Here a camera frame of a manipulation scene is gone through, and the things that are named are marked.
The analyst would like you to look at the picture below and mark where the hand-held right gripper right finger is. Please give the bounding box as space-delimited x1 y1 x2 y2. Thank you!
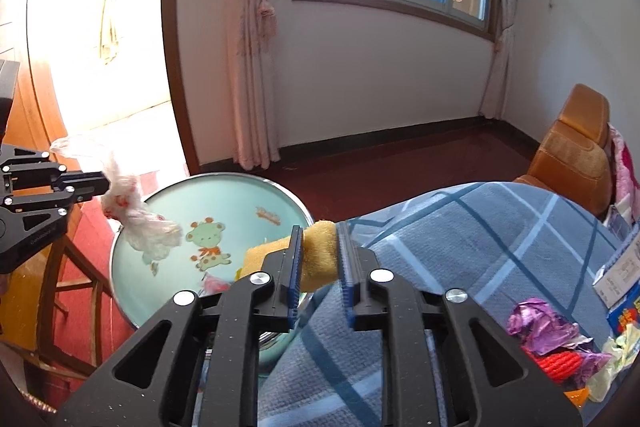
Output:
336 222 583 427

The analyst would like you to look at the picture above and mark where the red plastic bag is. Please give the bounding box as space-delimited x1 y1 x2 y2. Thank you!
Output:
200 273 238 297

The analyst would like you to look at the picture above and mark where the clear pink plastic bag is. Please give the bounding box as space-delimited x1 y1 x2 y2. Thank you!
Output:
50 137 183 260

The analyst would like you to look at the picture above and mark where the orange leather armchair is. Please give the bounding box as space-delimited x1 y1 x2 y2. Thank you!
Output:
512 83 613 218

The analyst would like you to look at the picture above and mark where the wooden stool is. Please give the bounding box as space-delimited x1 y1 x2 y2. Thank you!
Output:
0 202 123 383

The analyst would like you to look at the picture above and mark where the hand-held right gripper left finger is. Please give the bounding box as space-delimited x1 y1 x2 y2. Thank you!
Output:
50 225 305 427

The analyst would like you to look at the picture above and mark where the green bear print bin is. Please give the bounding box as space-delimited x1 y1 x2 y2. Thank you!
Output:
109 174 313 365

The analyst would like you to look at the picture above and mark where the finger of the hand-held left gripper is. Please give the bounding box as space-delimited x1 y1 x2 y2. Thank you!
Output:
0 187 96 274
0 146 111 196

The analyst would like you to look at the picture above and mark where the purple wrapper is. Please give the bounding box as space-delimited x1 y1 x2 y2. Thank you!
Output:
507 299 613 378

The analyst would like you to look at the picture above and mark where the pink curtain with tie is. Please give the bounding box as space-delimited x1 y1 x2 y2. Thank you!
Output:
225 0 278 170

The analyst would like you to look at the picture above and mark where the orange wrapper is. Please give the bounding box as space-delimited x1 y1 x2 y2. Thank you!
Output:
565 387 593 408

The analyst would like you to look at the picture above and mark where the yellow sponge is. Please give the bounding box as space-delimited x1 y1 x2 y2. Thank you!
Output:
235 220 351 293

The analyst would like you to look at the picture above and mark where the pale yellow wrapper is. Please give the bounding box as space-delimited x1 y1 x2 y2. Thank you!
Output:
587 322 640 403

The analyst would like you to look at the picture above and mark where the blue and white carton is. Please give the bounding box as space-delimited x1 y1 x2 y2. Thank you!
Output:
606 287 640 335

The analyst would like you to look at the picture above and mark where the blue plaid tablecloth table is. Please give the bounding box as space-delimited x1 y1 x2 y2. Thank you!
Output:
257 181 640 427

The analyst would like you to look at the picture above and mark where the white milk carton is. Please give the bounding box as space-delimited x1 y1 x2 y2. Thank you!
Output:
592 234 640 310

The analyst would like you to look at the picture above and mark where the red foam net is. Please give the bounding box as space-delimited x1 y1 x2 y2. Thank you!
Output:
530 352 583 390

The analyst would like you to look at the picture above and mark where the pink floral cushion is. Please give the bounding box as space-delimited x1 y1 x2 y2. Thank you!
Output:
607 124 640 212

